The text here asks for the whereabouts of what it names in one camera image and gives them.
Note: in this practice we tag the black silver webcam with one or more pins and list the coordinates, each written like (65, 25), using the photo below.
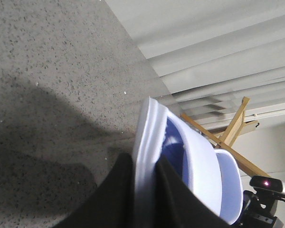
(272, 185)

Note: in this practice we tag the light blue slipper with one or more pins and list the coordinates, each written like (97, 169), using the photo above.
(212, 175)

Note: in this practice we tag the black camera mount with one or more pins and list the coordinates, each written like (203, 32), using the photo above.
(258, 211)

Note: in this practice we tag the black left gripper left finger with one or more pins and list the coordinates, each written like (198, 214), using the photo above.
(111, 205)

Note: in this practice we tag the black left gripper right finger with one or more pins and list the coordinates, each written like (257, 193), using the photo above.
(176, 206)

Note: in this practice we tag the wooden cross stand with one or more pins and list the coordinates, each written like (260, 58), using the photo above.
(229, 136)

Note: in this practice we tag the grey-green background curtain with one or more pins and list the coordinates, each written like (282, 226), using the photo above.
(212, 53)

